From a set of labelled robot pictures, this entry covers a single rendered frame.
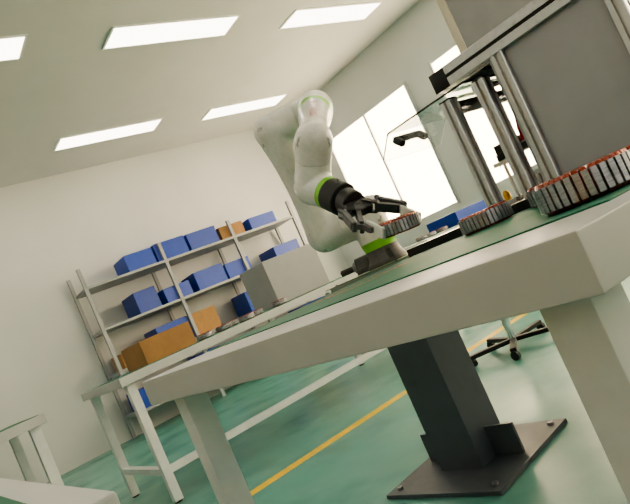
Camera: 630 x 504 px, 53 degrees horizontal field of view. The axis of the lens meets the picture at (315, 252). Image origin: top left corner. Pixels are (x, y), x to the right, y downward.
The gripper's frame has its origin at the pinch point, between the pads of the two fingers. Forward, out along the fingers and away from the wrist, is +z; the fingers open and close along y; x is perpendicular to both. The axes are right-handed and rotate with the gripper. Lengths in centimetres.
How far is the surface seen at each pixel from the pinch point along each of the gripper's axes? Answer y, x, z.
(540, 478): -26, -82, 31
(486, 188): -12.3, 10.3, 16.4
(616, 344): 54, 37, 82
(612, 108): -16, 32, 41
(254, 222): -275, -292, -566
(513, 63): -14.4, 38.2, 19.5
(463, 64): -12.2, 37.0, 8.2
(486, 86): -14.0, 32.7, 13.3
